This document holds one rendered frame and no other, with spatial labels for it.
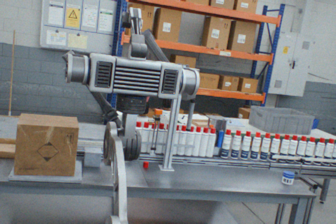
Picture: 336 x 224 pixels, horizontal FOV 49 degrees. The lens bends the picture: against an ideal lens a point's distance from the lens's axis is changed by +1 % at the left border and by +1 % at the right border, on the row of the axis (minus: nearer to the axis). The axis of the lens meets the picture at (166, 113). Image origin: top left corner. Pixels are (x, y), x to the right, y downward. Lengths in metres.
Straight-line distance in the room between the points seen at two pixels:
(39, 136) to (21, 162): 0.16
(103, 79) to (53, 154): 0.61
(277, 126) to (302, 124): 0.33
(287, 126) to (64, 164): 2.84
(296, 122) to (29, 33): 4.41
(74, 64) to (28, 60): 5.09
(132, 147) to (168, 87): 0.31
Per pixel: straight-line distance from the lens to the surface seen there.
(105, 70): 1.57
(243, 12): 6.53
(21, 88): 6.72
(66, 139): 1.99
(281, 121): 4.24
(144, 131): 2.42
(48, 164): 2.04
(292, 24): 7.97
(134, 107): 1.61
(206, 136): 2.53
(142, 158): 2.44
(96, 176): 2.14
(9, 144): 2.60
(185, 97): 2.26
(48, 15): 6.49
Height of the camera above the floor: 1.63
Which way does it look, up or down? 11 degrees down
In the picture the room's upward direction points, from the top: 8 degrees clockwise
